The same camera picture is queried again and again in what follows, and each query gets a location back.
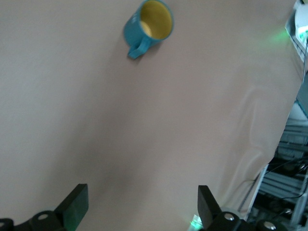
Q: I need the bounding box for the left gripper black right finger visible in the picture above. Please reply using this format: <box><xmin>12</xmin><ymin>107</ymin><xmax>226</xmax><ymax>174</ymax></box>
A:
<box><xmin>197</xmin><ymin>184</ymin><xmax>289</xmax><ymax>231</ymax></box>

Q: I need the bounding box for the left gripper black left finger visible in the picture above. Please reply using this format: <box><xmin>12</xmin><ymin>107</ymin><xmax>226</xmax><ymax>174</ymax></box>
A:
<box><xmin>0</xmin><ymin>183</ymin><xmax>89</xmax><ymax>231</ymax></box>

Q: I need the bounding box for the teal mug yellow inside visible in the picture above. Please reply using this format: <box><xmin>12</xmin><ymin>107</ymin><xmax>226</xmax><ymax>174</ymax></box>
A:
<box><xmin>123</xmin><ymin>0</ymin><xmax>174</xmax><ymax>60</ymax></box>

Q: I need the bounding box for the brown table cover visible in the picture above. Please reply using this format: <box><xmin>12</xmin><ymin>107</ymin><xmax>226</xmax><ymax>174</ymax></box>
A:
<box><xmin>0</xmin><ymin>0</ymin><xmax>304</xmax><ymax>231</ymax></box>

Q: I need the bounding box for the aluminium profile frame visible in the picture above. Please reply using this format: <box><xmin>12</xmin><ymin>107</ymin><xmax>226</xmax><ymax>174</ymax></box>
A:
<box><xmin>245</xmin><ymin>62</ymin><xmax>308</xmax><ymax>231</ymax></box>

